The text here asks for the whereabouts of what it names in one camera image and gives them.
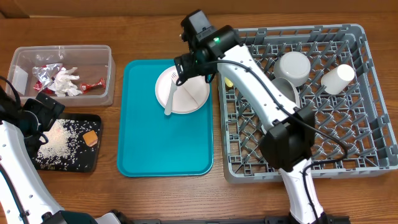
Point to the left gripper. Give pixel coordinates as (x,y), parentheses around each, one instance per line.
(48,115)

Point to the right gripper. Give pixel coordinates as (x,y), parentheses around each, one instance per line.
(192,66)

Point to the yellow plastic spoon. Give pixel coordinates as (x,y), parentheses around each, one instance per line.
(228,83)

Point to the pink plate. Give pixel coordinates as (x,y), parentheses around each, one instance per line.
(196,86)

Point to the white rice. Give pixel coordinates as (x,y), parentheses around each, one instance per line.
(59,143)

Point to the white napkin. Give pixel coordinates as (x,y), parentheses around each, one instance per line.
(63,83)

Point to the silver foil wrapper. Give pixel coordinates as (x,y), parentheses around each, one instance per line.
(45,76)

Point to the red sauce packet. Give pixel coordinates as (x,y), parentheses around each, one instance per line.
(88,87)

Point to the orange food cube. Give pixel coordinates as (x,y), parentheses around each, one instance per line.
(90,138)

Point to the grey plate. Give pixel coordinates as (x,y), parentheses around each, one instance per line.
(287,89)

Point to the grey bowl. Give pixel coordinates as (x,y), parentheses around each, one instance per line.
(293,66)

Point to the white paper cup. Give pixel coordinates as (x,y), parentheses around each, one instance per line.
(337,79)

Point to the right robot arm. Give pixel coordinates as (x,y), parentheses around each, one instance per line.
(290,130)

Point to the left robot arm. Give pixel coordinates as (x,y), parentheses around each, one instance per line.
(24,197)

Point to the black waste tray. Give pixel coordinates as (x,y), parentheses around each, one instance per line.
(81,158)

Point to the grey dishwasher rack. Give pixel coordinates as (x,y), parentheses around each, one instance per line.
(357,116)

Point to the clear plastic bin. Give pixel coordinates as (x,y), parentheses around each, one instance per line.
(92,63)

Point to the teal serving tray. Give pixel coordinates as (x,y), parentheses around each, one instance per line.
(152,144)

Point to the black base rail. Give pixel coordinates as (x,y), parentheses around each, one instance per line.
(267,220)

